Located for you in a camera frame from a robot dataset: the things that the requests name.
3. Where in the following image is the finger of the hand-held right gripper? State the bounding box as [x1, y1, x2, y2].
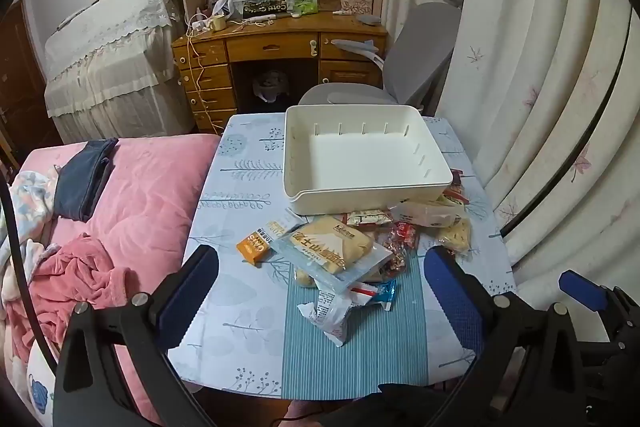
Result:
[580, 347, 636, 413]
[559, 271, 640, 348]

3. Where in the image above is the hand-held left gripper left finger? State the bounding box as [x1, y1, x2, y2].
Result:
[52, 244, 221, 427]

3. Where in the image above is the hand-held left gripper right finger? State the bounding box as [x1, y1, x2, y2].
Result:
[422, 246, 591, 427]

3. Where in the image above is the large crispy rice cake packet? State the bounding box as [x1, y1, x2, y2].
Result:
[434, 221, 474, 259]

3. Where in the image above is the clear red candy packet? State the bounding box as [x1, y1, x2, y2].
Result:
[374, 226, 422, 279]

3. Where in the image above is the clear white bread packet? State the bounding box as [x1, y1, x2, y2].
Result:
[389, 198, 467, 229]

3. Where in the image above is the white blue-print snack packet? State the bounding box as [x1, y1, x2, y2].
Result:
[296, 289, 369, 349]

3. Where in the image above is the clear toast bread packet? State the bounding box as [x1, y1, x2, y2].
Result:
[269, 214, 396, 295]

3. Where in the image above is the white plastic storage tray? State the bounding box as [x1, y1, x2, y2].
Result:
[282, 104, 454, 216]

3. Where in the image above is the blue red-striped snack packet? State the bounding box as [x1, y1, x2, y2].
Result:
[350, 278, 399, 311]

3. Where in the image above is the orange snack packet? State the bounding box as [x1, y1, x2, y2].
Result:
[236, 231, 272, 268]

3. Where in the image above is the pink quilt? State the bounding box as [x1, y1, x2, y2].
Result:
[0, 134, 221, 427]

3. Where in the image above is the pink fluffy garment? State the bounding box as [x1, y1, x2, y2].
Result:
[5, 232, 142, 363]

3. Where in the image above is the navy folded cloth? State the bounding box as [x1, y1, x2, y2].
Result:
[52, 138, 119, 222]

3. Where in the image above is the floral printed cloth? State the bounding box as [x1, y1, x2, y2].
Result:
[0, 169, 60, 258]

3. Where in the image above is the white floral curtain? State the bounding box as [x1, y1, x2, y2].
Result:
[385, 0, 640, 293]

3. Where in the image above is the grey office chair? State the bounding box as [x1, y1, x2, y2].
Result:
[298, 0, 469, 118]

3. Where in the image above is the lace cloth covered furniture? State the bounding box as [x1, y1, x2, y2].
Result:
[44, 0, 193, 145]

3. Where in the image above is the wooden desk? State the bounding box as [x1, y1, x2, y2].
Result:
[171, 9, 389, 135]

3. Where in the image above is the wooden door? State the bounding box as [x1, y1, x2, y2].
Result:
[0, 2, 47, 168]

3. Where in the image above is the dark printed package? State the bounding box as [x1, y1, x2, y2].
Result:
[242, 0, 291, 18]

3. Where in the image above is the white power cable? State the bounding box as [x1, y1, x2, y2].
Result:
[186, 31, 227, 134]

